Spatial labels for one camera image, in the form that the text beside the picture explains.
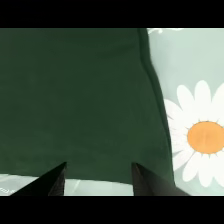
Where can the dark green garment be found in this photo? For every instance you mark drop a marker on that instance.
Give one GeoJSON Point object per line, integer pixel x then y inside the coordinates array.
{"type": "Point", "coordinates": [80, 100]}

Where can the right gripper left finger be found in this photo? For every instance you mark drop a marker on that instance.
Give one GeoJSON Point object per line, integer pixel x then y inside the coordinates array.
{"type": "Point", "coordinates": [52, 182]}

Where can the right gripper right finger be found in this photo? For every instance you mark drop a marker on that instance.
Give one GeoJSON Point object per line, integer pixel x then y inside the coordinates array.
{"type": "Point", "coordinates": [146, 185]}

